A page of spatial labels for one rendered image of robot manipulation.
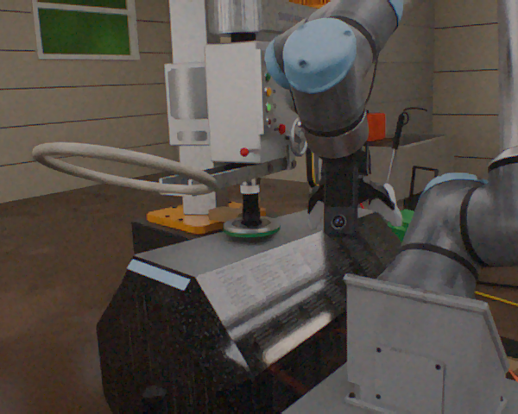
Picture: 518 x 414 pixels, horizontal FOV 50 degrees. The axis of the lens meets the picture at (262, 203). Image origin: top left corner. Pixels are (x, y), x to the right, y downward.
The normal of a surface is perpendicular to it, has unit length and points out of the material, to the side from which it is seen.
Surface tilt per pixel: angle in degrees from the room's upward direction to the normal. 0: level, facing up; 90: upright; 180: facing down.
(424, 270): 23
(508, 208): 71
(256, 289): 45
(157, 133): 90
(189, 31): 90
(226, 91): 90
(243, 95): 90
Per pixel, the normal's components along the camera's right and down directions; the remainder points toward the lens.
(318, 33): -0.29, -0.55
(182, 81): -0.36, 0.22
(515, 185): -0.71, -0.21
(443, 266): 0.18, -0.70
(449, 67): -0.63, 0.19
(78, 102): 0.77, 0.11
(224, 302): 0.49, -0.61
